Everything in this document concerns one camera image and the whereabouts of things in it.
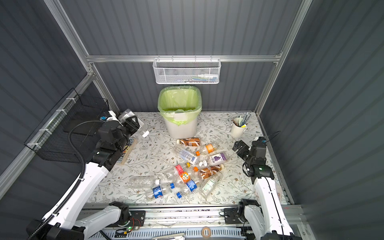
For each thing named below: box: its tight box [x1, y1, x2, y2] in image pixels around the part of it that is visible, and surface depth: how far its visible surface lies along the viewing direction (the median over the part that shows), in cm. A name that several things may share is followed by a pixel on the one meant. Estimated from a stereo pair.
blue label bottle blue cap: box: [176, 179, 199, 199], surface depth 81 cm
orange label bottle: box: [175, 166, 199, 184], surface depth 85 cm
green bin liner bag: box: [157, 85, 203, 126], surface depth 96 cm
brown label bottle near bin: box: [176, 137, 201, 147], surface depth 101 cm
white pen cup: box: [231, 117, 247, 138], surface depth 104 cm
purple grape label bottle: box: [203, 152, 228, 167], surface depth 93 cm
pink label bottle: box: [160, 163, 185, 179], surface depth 87 cm
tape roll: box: [201, 226, 212, 239], surface depth 72 cm
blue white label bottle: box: [174, 145, 198, 165], surface depth 93 cm
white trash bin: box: [164, 112, 198, 139], surface depth 91 cm
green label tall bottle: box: [199, 172, 223, 198], surface depth 82 cm
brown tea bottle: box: [199, 164, 224, 179], surface depth 86 cm
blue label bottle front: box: [146, 185, 167, 200], surface depth 79 cm
